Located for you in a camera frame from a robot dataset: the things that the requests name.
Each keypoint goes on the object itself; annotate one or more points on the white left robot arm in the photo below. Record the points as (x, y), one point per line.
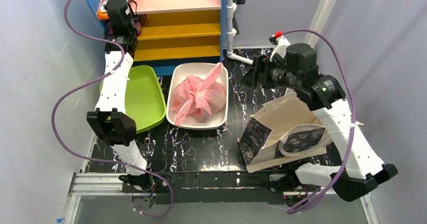
(109, 120)

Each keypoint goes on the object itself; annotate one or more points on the white rectangular tray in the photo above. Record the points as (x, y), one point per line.
(199, 69)

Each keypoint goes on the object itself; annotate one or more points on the aluminium base frame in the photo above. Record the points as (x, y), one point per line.
(208, 175)

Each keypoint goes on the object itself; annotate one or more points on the orange Fox's candy bag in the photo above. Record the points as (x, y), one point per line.
(103, 12)

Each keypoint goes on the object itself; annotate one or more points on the colourful wooden shelf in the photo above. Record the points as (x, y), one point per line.
(179, 31)

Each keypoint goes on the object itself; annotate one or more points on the white camera pole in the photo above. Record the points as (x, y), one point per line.
(321, 15)

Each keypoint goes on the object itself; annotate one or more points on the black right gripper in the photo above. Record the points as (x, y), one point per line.
(262, 71)

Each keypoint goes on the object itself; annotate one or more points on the pink plastic grocery bag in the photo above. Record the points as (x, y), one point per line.
(201, 98)

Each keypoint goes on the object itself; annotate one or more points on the green plastic tray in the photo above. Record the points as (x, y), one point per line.
(144, 100)

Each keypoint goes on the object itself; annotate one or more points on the white pvc pipe stand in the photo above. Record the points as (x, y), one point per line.
(233, 30)

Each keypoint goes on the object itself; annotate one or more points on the beige canvas tote bag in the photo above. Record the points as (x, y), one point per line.
(282, 131)

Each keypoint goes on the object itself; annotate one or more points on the purple snack bag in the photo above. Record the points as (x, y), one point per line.
(139, 23)

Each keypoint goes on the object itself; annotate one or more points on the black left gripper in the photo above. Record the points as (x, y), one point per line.
(120, 47)

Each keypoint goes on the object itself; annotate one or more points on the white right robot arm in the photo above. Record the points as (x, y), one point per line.
(350, 167)

